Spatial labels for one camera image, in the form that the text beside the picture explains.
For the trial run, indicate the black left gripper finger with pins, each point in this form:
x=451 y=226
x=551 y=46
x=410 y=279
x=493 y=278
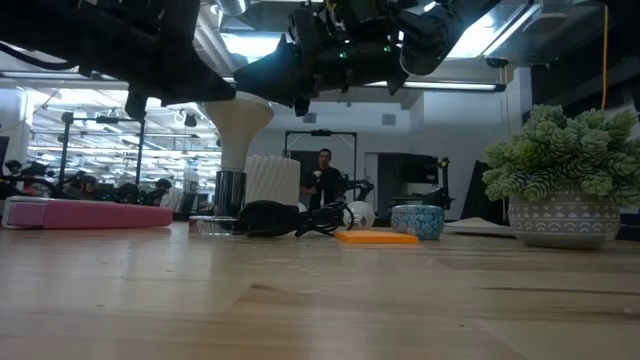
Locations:
x=195 y=80

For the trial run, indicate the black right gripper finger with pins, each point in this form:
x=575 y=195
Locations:
x=275 y=75

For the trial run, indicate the white flood light bulb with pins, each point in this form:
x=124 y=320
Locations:
x=237 y=130

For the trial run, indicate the chrome lamp socket base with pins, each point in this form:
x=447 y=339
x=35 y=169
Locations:
x=230 y=195

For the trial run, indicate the small round white light bulb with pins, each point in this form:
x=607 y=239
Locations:
x=362 y=212

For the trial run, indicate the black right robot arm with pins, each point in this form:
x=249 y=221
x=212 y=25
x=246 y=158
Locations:
x=430 y=40

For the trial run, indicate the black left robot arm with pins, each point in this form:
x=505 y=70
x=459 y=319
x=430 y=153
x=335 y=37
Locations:
x=30 y=30

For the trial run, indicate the background black robot arm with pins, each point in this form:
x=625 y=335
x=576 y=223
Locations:
x=360 y=187

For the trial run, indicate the long ceiling light bar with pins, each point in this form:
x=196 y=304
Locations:
x=450 y=86

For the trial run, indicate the white textured mug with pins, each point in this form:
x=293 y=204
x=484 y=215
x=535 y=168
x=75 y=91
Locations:
x=272 y=180

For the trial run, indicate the person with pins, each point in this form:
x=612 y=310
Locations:
x=327 y=180

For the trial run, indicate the black background cabinet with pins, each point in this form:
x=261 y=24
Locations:
x=405 y=170

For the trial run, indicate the pink flat case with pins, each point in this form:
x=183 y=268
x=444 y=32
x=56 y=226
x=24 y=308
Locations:
x=100 y=216

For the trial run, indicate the blue patterned bowl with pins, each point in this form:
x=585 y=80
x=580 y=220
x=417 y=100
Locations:
x=417 y=222

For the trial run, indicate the orange sticky note pad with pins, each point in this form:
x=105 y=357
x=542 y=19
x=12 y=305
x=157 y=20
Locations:
x=375 y=237

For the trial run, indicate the green succulent in patterned pot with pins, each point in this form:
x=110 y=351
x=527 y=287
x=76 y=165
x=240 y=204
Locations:
x=562 y=220

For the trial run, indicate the black background gantry frame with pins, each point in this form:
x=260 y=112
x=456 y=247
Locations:
x=320 y=133
x=141 y=150

